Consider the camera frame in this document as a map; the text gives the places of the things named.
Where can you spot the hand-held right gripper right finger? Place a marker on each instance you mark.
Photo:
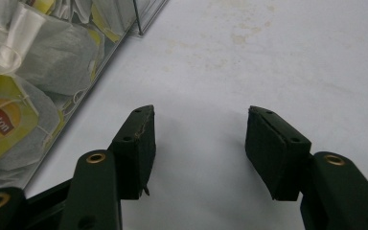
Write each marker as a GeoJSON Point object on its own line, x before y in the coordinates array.
{"type": "Point", "coordinates": [276, 156]}

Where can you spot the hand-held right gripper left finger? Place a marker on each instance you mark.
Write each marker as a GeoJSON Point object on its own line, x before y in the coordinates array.
{"type": "Point", "coordinates": [137, 153]}

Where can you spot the clear plastic box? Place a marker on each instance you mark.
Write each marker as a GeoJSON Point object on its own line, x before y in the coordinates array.
{"type": "Point", "coordinates": [86, 86]}

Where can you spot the white table mat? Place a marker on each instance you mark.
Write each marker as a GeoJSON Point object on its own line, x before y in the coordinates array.
{"type": "Point", "coordinates": [236, 64]}

